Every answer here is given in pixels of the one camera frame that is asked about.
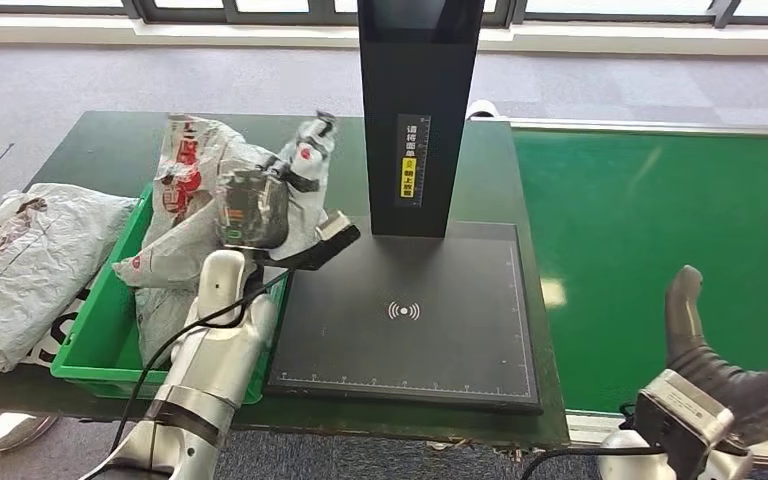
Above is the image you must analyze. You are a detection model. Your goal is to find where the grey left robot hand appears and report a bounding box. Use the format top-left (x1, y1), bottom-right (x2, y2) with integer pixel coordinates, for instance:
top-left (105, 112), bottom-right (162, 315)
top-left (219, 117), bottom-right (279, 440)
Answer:
top-left (214, 157), bottom-right (309, 252)

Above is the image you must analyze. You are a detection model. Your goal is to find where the white red-and-black print parcel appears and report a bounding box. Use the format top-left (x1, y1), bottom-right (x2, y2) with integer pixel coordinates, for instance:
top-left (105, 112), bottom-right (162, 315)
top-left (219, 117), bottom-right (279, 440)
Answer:
top-left (112, 111), bottom-right (339, 290)

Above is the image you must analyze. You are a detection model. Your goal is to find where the plain grey parcel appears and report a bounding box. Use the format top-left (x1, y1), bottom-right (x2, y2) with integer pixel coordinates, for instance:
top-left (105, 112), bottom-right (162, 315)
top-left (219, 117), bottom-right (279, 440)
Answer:
top-left (133, 284), bottom-right (203, 369)

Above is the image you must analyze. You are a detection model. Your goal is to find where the black inbound scanner machine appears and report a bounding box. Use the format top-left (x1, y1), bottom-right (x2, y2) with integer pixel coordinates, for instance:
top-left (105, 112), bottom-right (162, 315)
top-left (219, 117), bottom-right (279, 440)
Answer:
top-left (264, 0), bottom-right (544, 417)

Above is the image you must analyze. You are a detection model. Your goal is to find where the large grey black-print parcel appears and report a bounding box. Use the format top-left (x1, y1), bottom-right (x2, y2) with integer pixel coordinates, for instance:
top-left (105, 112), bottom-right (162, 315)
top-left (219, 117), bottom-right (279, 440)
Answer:
top-left (0, 183), bottom-right (140, 374)

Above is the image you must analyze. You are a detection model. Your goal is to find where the white conveyor end roller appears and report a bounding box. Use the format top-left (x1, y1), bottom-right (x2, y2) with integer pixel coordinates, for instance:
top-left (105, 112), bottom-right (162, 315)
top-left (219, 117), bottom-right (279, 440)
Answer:
top-left (466, 99), bottom-right (499, 122)

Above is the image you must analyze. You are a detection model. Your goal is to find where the green conveyor belt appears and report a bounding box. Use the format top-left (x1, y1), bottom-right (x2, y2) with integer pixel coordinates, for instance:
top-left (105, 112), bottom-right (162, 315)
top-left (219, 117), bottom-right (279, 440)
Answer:
top-left (513, 127), bottom-right (768, 415)

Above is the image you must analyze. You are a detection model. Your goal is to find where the dark green table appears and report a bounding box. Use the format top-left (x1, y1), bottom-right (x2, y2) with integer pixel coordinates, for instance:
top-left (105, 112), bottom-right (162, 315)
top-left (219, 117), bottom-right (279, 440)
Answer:
top-left (0, 110), bottom-right (571, 452)

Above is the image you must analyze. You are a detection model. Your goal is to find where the black yellow ruler label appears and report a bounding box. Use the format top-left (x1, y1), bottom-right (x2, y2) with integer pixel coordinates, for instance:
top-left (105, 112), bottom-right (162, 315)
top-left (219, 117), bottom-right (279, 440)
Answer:
top-left (395, 113), bottom-right (432, 208)

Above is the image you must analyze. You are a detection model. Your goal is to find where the green plastic crate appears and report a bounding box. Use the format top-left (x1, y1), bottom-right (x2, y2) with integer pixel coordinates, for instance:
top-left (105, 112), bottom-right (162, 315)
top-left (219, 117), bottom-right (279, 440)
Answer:
top-left (50, 182), bottom-right (291, 405)

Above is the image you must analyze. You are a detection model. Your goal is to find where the round chrome base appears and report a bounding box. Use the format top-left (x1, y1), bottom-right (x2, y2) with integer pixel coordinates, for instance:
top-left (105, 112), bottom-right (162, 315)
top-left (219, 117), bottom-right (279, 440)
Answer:
top-left (0, 410), bottom-right (59, 454)

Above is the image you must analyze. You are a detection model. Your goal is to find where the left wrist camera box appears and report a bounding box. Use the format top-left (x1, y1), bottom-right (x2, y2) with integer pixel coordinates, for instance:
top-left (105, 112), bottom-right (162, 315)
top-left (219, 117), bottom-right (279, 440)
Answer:
top-left (271, 210), bottom-right (362, 272)

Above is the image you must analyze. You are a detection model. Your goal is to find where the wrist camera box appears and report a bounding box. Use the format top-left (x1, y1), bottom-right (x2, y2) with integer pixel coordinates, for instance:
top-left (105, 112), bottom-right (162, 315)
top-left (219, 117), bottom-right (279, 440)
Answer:
top-left (632, 368), bottom-right (738, 480)
top-left (271, 210), bottom-right (362, 272)

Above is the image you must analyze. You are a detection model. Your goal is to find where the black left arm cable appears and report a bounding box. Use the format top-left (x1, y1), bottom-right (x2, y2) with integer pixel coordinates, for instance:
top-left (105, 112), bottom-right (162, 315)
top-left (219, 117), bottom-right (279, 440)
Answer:
top-left (108, 268), bottom-right (293, 458)

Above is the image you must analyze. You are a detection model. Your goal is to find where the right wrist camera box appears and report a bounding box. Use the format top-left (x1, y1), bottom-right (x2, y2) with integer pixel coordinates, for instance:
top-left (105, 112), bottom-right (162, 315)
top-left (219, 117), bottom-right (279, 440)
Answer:
top-left (632, 368), bottom-right (738, 480)

